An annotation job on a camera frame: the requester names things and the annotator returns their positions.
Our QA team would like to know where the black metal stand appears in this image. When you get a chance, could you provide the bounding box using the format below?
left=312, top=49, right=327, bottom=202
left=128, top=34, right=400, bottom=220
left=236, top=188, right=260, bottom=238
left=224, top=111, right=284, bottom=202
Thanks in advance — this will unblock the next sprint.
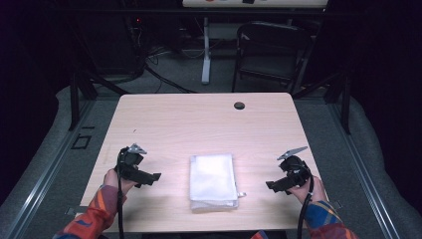
left=68, top=70, right=131, bottom=131
left=292, top=70, right=352, bottom=135

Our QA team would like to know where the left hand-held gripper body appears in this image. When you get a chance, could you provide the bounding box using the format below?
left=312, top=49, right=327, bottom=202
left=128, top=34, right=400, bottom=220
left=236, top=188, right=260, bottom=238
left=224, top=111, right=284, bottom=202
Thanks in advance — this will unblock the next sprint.
left=115, top=142, right=148, bottom=182

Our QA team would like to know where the person's left hand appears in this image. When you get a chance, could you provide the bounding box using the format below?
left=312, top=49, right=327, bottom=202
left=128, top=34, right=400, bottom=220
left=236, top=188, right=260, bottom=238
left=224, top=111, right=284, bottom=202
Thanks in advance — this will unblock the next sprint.
left=103, top=168, right=137, bottom=195

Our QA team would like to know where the right hand-held gripper cable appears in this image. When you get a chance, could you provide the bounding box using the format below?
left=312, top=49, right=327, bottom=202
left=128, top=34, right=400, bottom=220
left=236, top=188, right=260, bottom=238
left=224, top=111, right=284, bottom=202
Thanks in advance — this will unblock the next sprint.
left=296, top=174, right=315, bottom=239

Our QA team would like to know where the left hand-held gripper cable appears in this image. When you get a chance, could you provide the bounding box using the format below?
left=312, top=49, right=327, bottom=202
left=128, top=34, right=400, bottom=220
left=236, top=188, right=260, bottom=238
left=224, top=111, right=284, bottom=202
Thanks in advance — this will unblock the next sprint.
left=115, top=152, right=125, bottom=239

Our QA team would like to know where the person's right hand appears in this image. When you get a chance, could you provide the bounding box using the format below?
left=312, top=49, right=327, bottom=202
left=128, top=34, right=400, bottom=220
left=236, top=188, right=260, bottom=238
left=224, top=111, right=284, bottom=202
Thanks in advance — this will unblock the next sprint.
left=288, top=175, right=328, bottom=205

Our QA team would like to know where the black folding chair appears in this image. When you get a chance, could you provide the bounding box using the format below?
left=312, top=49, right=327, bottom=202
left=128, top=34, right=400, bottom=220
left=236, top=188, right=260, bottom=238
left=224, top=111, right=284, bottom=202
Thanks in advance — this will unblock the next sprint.
left=231, top=21, right=315, bottom=95

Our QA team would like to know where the grey metal floor rail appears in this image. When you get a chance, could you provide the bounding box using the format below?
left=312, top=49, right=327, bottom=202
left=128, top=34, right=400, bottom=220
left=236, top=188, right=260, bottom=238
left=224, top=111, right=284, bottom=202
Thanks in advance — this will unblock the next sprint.
left=0, top=99, right=98, bottom=239
left=326, top=102, right=403, bottom=239

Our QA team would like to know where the black floor cable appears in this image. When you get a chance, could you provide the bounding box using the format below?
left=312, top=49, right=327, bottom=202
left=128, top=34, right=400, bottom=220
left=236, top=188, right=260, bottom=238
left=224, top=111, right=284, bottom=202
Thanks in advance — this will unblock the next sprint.
left=142, top=63, right=198, bottom=95

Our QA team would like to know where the hand-held gripper cable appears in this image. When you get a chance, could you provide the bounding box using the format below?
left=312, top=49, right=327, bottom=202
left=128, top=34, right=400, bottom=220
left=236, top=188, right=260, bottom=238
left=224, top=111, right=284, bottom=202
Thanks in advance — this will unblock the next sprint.
left=115, top=152, right=125, bottom=239
left=296, top=174, right=315, bottom=239

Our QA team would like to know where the white mesh zipper bag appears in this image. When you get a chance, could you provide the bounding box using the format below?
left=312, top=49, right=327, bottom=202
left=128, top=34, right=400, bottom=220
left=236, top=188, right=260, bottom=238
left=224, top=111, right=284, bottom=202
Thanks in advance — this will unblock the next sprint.
left=188, top=152, right=248, bottom=212

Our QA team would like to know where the white desk leg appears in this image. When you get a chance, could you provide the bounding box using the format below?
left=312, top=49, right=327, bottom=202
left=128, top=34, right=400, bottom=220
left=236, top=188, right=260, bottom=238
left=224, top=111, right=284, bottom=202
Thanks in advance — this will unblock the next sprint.
left=200, top=16, right=213, bottom=86

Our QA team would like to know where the dark equipment rack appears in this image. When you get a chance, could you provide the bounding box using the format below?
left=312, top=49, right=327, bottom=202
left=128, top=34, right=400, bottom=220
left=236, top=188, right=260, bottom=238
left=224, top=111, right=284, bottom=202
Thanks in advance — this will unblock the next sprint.
left=74, top=0, right=147, bottom=77

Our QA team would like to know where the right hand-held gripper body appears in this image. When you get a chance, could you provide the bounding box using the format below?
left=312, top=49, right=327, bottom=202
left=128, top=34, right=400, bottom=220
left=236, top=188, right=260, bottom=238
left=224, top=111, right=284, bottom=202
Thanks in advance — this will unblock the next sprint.
left=276, top=145, right=313, bottom=187

